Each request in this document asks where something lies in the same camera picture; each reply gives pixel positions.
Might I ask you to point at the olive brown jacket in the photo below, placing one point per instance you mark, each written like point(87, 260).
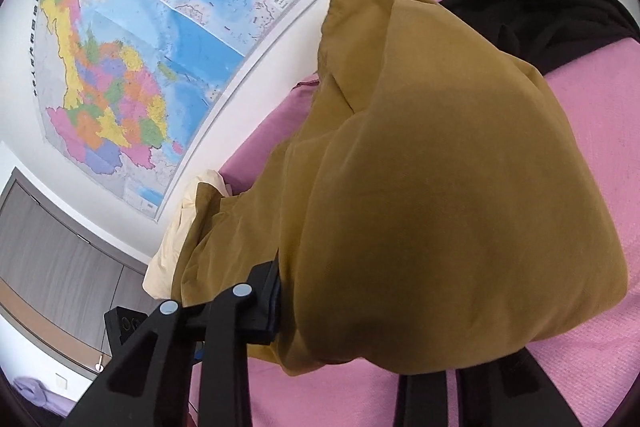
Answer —
point(425, 207)

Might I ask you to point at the cream cloth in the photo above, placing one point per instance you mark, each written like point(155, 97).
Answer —
point(170, 257)

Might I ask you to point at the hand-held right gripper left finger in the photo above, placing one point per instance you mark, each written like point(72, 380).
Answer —
point(257, 307)

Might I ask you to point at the pink flower print blanket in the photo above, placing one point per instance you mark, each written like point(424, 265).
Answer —
point(600, 132)

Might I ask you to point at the black garment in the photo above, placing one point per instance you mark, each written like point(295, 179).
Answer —
point(550, 17)

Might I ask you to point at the grey wardrobe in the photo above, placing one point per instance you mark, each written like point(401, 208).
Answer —
point(50, 247)

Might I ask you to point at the purple cloth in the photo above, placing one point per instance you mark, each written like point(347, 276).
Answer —
point(37, 394)

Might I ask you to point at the colourful wall map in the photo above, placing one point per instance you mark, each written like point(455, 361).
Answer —
point(150, 57)

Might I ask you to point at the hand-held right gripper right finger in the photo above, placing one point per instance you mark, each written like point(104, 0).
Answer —
point(425, 402)

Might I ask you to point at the white wall switch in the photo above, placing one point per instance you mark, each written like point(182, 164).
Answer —
point(61, 380)

